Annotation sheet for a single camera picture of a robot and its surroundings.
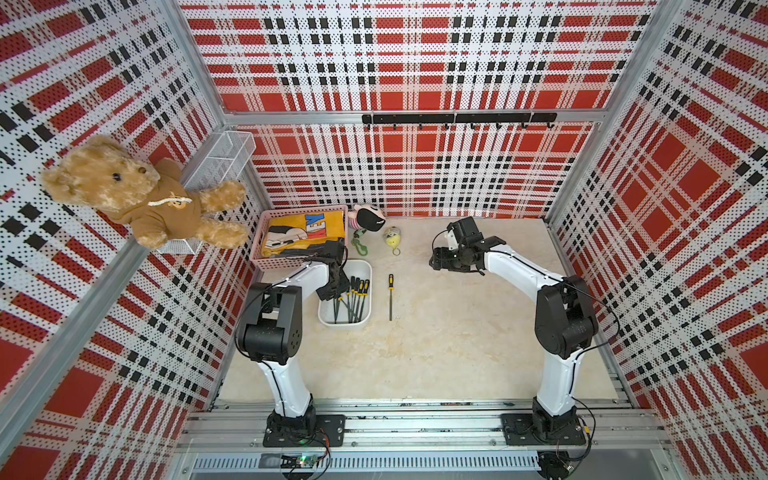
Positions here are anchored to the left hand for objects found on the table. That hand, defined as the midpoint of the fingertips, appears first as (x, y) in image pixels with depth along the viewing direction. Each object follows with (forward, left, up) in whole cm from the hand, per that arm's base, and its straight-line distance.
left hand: (342, 288), depth 99 cm
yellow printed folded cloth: (+21, +18, +5) cm, 28 cm away
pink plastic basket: (+9, +29, +4) cm, 30 cm away
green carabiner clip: (+18, -5, -2) cm, 19 cm away
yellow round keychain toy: (+22, -17, +2) cm, 27 cm away
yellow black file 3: (-5, -3, -1) cm, 6 cm away
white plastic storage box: (+8, -4, 0) cm, 9 cm away
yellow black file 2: (-3, -5, -2) cm, 6 cm away
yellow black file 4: (-7, +1, -2) cm, 7 cm away
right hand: (+5, -33, +9) cm, 35 cm away
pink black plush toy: (+25, -7, +8) cm, 27 cm away
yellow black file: (+1, -17, -3) cm, 17 cm away
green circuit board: (-47, +5, -1) cm, 48 cm away
